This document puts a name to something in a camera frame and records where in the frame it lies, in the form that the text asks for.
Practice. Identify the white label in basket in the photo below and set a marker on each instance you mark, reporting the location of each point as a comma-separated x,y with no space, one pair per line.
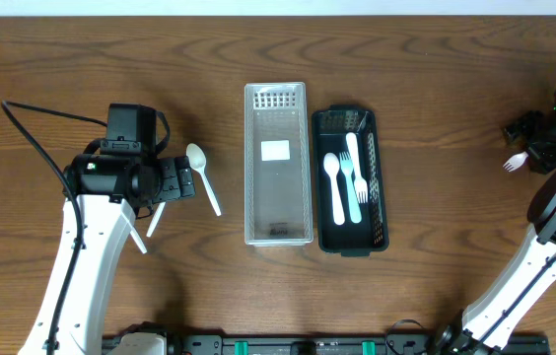
276,150

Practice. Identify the clear perforated plastic basket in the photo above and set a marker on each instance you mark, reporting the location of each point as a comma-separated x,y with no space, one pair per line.
277,194

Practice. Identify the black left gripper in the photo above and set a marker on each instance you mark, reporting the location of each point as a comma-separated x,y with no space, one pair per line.
179,177

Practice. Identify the pale pink plastic fork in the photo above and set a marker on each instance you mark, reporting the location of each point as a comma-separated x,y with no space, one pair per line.
515,162

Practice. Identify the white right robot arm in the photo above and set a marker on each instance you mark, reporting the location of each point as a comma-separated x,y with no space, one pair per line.
486,326

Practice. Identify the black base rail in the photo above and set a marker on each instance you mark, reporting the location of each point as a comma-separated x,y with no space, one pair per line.
151,338

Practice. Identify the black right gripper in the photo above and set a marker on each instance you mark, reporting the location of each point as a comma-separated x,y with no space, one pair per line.
534,149

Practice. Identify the white spork rounded head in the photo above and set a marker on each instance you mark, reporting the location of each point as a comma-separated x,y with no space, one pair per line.
331,166

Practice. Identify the dark green plastic basket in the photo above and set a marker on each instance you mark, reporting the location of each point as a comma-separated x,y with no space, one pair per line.
330,127

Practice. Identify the white plastic fork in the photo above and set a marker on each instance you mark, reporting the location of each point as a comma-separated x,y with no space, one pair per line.
360,183

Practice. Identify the white plastic spoon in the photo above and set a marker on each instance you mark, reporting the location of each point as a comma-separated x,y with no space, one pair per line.
134,234
155,219
198,162

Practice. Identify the pale green plastic fork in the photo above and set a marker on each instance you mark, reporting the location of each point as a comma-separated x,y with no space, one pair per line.
346,167

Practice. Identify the white plastic spoon rightmost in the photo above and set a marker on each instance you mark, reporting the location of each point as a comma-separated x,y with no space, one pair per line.
198,162

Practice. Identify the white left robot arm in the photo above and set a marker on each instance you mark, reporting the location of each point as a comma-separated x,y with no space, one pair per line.
102,205

